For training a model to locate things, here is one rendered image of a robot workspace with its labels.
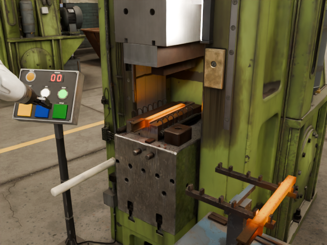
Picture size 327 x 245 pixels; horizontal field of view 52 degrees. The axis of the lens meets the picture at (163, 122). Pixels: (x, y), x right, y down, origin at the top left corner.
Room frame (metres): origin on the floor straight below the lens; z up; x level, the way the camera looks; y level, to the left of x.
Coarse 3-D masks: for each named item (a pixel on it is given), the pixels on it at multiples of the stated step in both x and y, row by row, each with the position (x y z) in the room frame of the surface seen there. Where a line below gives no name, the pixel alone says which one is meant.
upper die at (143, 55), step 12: (132, 48) 1.57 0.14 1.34; (144, 48) 1.52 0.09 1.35; (156, 48) 1.48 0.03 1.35; (168, 48) 1.55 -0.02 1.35; (180, 48) 1.63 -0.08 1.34; (192, 48) 1.72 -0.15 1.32; (132, 60) 1.57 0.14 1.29; (144, 60) 1.53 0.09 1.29; (156, 60) 1.48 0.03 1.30; (168, 60) 1.55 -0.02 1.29; (180, 60) 1.63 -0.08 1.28
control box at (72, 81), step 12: (24, 72) 1.80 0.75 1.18; (36, 72) 1.79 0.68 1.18; (48, 72) 1.78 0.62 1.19; (60, 72) 1.77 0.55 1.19; (72, 72) 1.76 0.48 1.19; (36, 84) 1.76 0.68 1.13; (48, 84) 1.75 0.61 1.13; (60, 84) 1.73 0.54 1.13; (72, 84) 1.72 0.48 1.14; (48, 96) 1.71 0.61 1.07; (72, 96) 1.69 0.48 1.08; (72, 108) 1.66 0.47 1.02; (24, 120) 1.70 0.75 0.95; (36, 120) 1.66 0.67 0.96; (48, 120) 1.65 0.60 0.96; (60, 120) 1.63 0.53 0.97; (72, 120) 1.63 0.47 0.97
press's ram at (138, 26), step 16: (128, 0) 1.57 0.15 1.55; (144, 0) 1.52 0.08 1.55; (160, 0) 1.47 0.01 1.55; (176, 0) 1.51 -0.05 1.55; (192, 0) 1.60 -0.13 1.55; (128, 16) 1.58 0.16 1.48; (144, 16) 1.52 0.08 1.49; (160, 16) 1.47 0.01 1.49; (176, 16) 1.51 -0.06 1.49; (192, 16) 1.62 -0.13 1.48; (128, 32) 1.58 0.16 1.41; (144, 32) 1.52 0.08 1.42; (160, 32) 1.47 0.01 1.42; (176, 32) 1.51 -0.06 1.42; (192, 32) 1.62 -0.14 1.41
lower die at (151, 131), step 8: (168, 104) 1.88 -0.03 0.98; (176, 104) 1.84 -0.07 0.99; (192, 104) 1.83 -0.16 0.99; (152, 112) 1.69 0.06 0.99; (184, 112) 1.69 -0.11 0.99; (128, 120) 1.60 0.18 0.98; (152, 120) 1.54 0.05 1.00; (176, 120) 1.61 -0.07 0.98; (128, 128) 1.59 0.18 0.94; (144, 128) 1.53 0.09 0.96; (152, 128) 1.50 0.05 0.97; (160, 128) 1.50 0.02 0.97; (144, 136) 1.53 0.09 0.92; (152, 136) 1.50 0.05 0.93; (160, 136) 1.50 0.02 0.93
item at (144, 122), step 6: (168, 108) 1.70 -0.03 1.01; (174, 108) 1.70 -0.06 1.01; (156, 114) 1.61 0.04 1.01; (162, 114) 1.61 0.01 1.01; (138, 120) 1.49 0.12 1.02; (144, 120) 1.50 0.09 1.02; (150, 120) 1.54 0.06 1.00; (132, 126) 1.45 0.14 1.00; (138, 126) 1.48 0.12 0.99; (144, 126) 1.51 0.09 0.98
